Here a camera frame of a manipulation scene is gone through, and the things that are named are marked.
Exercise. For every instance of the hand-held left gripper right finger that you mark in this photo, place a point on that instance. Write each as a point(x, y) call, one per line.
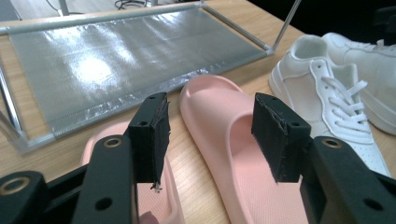
point(336, 186)

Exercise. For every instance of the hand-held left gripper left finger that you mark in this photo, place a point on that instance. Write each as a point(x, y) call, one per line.
point(106, 186)

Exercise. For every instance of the pink slipper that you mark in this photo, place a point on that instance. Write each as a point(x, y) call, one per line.
point(152, 203)
point(224, 124)

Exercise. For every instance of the white sneaker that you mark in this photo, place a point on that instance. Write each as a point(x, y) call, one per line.
point(299, 90)
point(373, 62)

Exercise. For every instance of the silver metal shoe rack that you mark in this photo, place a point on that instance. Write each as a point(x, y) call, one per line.
point(124, 62)

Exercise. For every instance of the white desk frame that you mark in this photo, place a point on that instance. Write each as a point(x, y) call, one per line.
point(63, 6)

